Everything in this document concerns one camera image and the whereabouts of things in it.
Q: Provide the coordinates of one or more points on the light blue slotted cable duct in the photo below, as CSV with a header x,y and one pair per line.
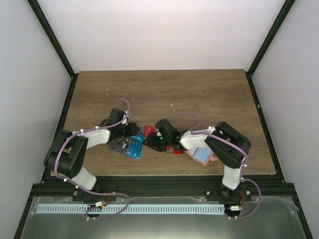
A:
x,y
210,209

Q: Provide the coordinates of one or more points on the black card pile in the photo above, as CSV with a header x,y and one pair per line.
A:
x,y
119,145

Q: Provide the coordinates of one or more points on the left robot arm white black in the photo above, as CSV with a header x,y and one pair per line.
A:
x,y
66,155

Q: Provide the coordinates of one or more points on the black frame post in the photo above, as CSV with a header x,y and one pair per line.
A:
x,y
280,18
42,19

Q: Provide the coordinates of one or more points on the lone red card magnetic stripe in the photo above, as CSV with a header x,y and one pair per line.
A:
x,y
177,152

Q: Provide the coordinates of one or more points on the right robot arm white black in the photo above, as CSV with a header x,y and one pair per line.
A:
x,y
229,146

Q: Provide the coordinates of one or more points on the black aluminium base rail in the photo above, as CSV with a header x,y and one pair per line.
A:
x,y
152,186

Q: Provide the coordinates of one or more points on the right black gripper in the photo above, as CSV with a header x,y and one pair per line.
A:
x,y
152,143

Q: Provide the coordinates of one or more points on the blue card pile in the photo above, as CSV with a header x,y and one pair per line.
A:
x,y
135,146

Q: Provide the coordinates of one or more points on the pink leather card holder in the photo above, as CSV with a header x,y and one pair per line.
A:
x,y
202,155

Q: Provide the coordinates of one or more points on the red VIP card pile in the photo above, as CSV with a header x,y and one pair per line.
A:
x,y
148,129

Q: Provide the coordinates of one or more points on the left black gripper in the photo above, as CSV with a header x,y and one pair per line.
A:
x,y
132,131

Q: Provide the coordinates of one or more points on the right black frame post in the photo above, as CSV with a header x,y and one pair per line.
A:
x,y
280,18

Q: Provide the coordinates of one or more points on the left black frame post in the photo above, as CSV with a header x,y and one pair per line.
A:
x,y
42,19

